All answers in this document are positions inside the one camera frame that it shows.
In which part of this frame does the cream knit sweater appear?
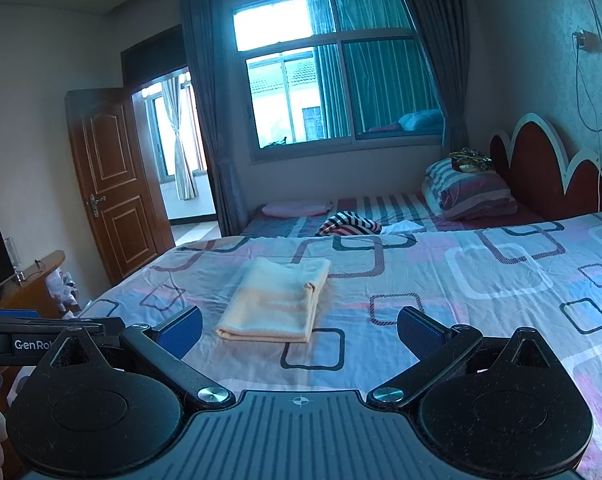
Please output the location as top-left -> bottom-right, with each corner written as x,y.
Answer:
215,258 -> 330,344

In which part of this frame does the wooden tv cabinet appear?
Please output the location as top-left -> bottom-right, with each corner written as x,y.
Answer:
0,250 -> 66,318

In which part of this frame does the patterned bed sheet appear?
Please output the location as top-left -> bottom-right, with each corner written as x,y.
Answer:
83,212 -> 602,479

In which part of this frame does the striped mattress cover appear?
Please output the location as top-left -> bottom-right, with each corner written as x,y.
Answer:
241,193 -> 542,237

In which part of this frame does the striped folded quilt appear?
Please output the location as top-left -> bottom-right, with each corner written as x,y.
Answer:
421,158 -> 518,221

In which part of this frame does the black white striped garment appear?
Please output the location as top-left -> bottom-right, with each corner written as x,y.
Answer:
316,211 -> 382,236

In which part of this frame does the white sheer balcony curtain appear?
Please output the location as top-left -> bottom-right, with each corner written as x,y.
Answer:
161,76 -> 197,202

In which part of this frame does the brown wooden door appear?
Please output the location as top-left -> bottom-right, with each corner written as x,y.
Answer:
65,88 -> 174,285

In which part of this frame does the pink pillow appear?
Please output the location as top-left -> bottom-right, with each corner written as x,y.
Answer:
261,200 -> 333,219

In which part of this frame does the red white headboard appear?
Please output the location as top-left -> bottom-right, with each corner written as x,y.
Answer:
488,113 -> 602,220

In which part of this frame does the window with teal curtain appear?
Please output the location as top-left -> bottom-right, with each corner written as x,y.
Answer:
233,0 -> 444,162

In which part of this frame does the dark grey curtain right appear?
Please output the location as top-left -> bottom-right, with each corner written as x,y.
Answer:
403,0 -> 470,153

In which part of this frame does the dark grey curtain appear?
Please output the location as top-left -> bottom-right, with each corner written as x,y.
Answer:
403,0 -> 470,153
179,0 -> 248,236

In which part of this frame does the dark grey curtain left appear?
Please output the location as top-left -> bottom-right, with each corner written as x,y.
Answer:
179,0 -> 248,236

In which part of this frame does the wall power socket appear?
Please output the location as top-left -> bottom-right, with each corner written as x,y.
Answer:
573,29 -> 601,53

